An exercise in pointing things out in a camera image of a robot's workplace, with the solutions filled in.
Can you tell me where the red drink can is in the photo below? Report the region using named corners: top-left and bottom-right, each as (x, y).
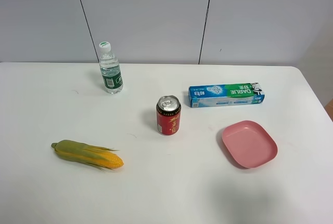
top-left (156, 95), bottom-right (182, 135)

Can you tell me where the blue green toothpaste box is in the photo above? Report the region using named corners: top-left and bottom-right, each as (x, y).
top-left (188, 83), bottom-right (265, 108)

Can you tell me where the clear plastic water bottle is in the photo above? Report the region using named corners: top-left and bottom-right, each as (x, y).
top-left (99, 42), bottom-right (123, 94)

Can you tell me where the yellow corn cob with husk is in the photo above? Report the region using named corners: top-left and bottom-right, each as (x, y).
top-left (51, 140), bottom-right (124, 170)

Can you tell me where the pink plastic plate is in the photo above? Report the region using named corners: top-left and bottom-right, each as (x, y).
top-left (222, 121), bottom-right (278, 169)

